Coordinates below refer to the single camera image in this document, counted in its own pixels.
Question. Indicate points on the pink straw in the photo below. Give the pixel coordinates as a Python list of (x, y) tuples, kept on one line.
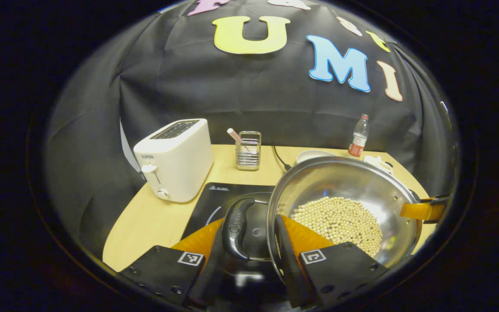
[(234, 135)]

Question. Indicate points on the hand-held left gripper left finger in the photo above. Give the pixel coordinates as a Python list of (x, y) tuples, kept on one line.
[(163, 271)]

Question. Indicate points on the black backdrop cloth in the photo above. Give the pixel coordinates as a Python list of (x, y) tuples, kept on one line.
[(241, 95)]

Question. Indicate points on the pile of soybeans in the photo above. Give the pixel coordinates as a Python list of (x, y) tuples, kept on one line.
[(340, 221)]

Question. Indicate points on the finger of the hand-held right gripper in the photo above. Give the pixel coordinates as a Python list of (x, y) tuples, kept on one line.
[(422, 210)]

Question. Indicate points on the white divided snack plate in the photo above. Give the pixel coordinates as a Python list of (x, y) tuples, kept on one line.
[(377, 164)]

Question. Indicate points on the clear plastic bottle red label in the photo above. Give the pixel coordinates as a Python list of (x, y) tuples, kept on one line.
[(358, 141)]

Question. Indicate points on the black induction cooktop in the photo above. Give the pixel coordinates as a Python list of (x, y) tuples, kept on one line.
[(215, 196)]

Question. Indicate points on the white round plate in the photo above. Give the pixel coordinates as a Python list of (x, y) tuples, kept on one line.
[(312, 154)]

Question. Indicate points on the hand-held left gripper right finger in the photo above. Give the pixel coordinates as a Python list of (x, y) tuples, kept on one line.
[(288, 260)]

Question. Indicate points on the white toaster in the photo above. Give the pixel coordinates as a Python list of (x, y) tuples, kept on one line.
[(180, 164)]

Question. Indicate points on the stainless steel pot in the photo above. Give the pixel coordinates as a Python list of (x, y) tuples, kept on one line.
[(340, 182)]

